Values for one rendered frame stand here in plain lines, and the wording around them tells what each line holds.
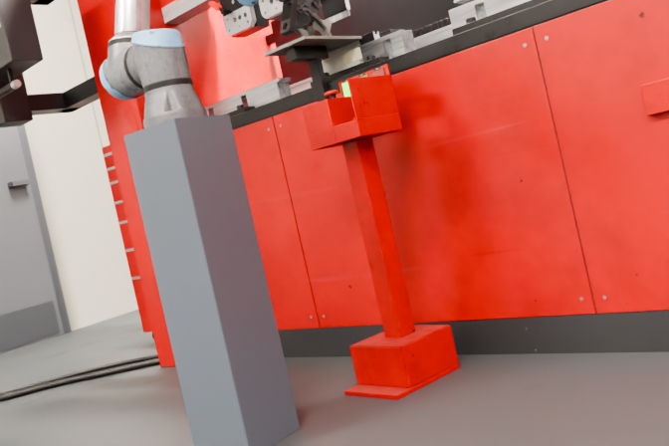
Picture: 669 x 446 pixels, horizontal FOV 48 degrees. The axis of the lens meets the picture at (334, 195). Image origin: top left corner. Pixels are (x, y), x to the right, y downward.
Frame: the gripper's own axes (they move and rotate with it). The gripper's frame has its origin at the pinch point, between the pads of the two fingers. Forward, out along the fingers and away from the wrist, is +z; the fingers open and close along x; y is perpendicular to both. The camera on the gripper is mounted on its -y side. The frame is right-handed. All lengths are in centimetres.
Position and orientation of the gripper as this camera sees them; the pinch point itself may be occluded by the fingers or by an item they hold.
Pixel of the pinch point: (323, 43)
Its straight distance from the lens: 243.4
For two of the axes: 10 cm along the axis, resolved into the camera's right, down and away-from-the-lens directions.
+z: 6.0, 6.4, 4.9
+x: -7.2, 1.6, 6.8
